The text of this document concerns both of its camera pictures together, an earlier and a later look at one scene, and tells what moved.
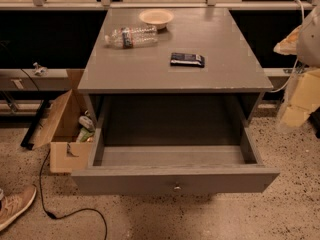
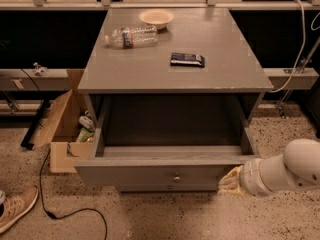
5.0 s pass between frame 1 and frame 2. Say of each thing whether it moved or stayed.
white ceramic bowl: stayed
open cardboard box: stayed
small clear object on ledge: stayed
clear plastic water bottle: stayed
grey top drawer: moved
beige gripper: moved
